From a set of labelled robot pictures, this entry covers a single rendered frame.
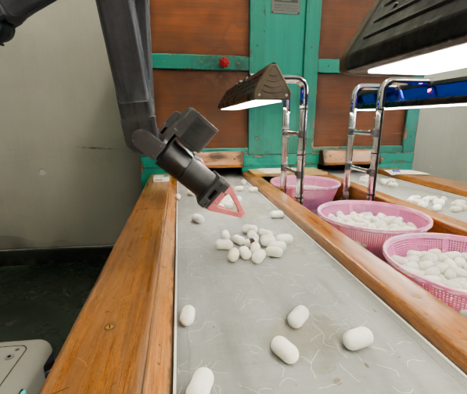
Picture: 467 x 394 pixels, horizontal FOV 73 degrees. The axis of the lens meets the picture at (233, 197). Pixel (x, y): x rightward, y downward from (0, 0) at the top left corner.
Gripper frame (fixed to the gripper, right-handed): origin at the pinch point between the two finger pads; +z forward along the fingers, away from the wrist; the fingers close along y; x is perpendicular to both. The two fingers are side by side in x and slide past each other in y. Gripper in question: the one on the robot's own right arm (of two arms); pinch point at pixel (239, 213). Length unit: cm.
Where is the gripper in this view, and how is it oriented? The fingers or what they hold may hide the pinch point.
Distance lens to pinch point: 65.2
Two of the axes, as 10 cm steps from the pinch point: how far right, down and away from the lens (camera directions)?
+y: -1.7, -2.3, 9.6
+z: 7.4, 6.1, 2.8
